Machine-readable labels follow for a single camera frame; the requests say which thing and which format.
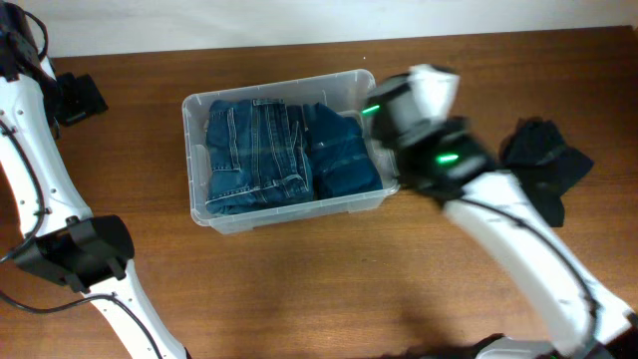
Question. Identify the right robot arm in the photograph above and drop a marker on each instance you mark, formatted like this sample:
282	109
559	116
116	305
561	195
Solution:
437	157

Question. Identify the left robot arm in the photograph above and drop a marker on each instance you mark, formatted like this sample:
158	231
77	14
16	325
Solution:
63	242

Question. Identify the black garment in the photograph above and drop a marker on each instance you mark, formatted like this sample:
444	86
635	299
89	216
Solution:
546	166

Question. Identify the dark blue jeans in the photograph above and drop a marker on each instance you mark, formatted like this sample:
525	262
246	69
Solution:
257	155

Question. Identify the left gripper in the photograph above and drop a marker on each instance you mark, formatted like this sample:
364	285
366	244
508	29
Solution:
80	100

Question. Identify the blue garment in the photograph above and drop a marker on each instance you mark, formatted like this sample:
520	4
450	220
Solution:
336	151

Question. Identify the clear plastic storage bin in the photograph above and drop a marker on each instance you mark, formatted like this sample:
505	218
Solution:
344	92

